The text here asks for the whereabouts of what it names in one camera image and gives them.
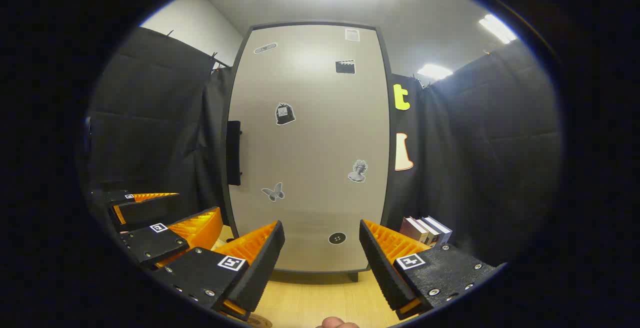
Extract black backdrop cloth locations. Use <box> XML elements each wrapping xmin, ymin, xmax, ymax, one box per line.
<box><xmin>86</xmin><ymin>27</ymin><xmax>564</xmax><ymax>268</ymax></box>

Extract beige cabinet door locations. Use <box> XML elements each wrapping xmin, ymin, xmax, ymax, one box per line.
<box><xmin>227</xmin><ymin>24</ymin><xmax>391</xmax><ymax>272</ymax></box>

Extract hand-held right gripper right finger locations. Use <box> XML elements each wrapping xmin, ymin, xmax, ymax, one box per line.
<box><xmin>358</xmin><ymin>218</ymin><xmax>507</xmax><ymax>321</ymax></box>

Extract round brown coaster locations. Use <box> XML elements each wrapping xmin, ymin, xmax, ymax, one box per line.
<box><xmin>244</xmin><ymin>313</ymin><xmax>274</xmax><ymax>328</ymax></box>

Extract black cabinet door handle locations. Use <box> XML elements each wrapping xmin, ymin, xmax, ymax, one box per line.
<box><xmin>226</xmin><ymin>120</ymin><xmax>244</xmax><ymax>187</ymax></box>

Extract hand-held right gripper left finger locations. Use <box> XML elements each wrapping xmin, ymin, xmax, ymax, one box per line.
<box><xmin>154</xmin><ymin>220</ymin><xmax>286</xmax><ymax>321</ymax></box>

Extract white spine book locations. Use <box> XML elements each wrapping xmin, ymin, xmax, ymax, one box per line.
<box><xmin>399</xmin><ymin>216</ymin><xmax>430</xmax><ymax>244</ymax></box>

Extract ceiling light panel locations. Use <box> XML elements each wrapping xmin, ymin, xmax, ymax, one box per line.
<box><xmin>417</xmin><ymin>63</ymin><xmax>454</xmax><ymax>81</ymax></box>
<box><xmin>478</xmin><ymin>14</ymin><xmax>519</xmax><ymax>45</ymax></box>

